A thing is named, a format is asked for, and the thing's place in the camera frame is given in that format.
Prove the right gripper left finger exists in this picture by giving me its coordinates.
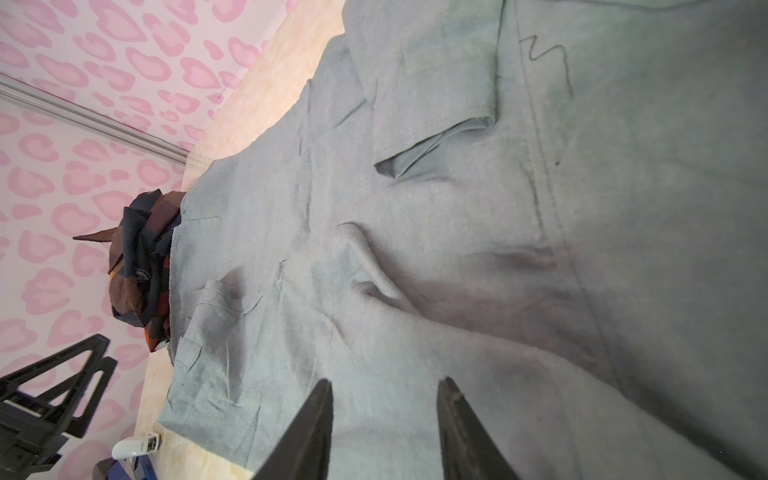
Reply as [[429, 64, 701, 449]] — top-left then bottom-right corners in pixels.
[[254, 379, 334, 480]]

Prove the blue black tool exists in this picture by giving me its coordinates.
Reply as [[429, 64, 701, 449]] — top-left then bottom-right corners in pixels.
[[91, 456, 158, 480]]

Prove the left corner aluminium post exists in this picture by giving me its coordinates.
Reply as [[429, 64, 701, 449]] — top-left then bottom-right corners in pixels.
[[1, 74, 189, 165]]

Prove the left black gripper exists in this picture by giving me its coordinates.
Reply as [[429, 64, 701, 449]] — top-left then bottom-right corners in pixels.
[[1, 334, 118, 479]]

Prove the small white device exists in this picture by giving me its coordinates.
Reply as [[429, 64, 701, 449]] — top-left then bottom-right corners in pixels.
[[111, 433, 161, 460]]

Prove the folded plaid flannel shirt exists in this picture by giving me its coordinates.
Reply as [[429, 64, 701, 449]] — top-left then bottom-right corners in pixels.
[[73, 190, 185, 352]]

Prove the grey long sleeve shirt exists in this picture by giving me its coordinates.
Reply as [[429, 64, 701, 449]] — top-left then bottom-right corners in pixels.
[[159, 1, 767, 479]]

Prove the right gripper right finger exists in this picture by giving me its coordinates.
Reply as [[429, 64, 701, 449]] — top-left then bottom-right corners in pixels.
[[436, 377, 519, 480]]

